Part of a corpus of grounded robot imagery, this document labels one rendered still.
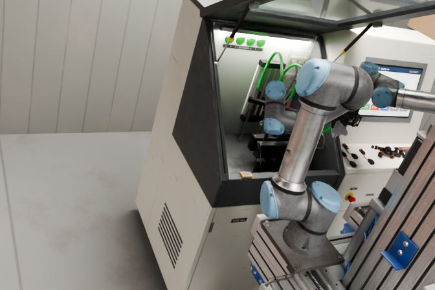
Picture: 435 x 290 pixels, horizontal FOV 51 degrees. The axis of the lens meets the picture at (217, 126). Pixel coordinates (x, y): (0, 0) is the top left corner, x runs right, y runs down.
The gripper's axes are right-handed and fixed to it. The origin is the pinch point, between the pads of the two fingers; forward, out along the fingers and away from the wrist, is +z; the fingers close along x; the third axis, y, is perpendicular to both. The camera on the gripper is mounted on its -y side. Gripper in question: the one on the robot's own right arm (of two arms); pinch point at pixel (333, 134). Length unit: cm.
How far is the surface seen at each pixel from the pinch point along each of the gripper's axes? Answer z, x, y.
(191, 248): 72, -47, -7
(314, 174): 25.9, 4.2, -4.0
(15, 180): 121, -117, -123
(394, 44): -31, 54, -38
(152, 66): 60, -19, -182
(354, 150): 22.9, 39.8, -18.8
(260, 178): 26.0, -27.1, -3.0
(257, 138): 23.0, -15.7, -30.2
